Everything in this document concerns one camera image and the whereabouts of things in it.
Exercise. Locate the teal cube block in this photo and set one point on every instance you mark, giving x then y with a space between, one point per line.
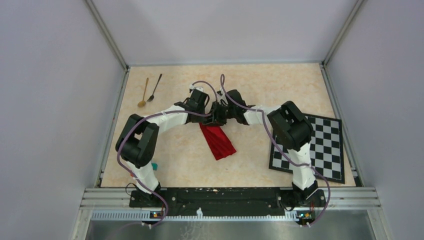
154 166

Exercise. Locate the aluminium front rail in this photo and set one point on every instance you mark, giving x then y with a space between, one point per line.
113 204

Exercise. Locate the gold spoon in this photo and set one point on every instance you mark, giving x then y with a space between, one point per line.
143 102

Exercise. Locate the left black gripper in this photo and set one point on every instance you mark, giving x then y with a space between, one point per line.
200 119

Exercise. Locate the black white checkerboard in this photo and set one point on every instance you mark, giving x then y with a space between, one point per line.
326 149

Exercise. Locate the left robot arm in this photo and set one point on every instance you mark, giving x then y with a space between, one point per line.
137 142

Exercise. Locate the red cloth napkin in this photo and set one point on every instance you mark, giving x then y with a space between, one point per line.
218 142

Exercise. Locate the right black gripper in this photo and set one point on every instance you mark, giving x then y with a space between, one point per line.
217 120

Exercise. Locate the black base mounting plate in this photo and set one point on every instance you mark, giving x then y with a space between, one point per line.
227 201

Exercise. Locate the black fork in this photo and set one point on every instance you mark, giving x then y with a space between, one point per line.
152 96

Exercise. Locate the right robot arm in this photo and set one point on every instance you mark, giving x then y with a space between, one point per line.
292 129

